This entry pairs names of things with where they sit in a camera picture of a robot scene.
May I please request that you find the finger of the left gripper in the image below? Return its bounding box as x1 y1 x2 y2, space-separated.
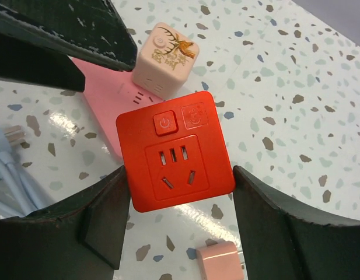
0 26 85 92
0 0 137 72

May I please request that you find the light blue coiled cable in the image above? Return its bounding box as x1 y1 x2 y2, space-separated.
0 124 57 219

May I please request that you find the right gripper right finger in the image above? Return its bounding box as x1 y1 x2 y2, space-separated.
233 166 360 279

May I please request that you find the red cube socket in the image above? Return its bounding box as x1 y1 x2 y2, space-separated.
116 91 235 213

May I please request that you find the beige cube socket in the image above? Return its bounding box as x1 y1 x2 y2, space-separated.
132 22 200 100

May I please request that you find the pink triangular power socket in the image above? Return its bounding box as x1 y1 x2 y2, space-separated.
72 58 162 158

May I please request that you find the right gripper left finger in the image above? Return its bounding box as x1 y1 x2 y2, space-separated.
0 167 130 279

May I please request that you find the small pink plug adapter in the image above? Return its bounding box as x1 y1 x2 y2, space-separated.
195 241 244 280

